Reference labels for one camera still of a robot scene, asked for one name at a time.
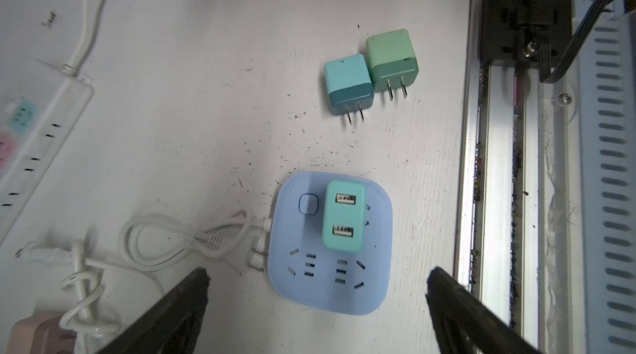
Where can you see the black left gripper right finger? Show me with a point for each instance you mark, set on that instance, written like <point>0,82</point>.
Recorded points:
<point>463,325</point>

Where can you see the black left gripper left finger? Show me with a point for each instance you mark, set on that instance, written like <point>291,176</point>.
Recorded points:
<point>172,325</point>

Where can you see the blue square socket cube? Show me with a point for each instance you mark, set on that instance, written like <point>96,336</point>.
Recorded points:
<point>303,270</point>

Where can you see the teal charger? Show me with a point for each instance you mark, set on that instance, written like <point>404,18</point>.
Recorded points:
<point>348,86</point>
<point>344,216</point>

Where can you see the long white power strip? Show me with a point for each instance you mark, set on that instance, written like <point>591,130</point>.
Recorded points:
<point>38,112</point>

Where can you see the green charger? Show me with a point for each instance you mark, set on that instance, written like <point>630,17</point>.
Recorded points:
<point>392,62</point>

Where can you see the pink charger plug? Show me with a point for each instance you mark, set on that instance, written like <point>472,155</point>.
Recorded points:
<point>41,333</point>

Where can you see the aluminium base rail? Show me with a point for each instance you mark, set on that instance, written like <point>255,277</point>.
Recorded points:
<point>545,235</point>

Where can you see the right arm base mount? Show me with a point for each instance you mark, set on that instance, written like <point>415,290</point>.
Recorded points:
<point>511,31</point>

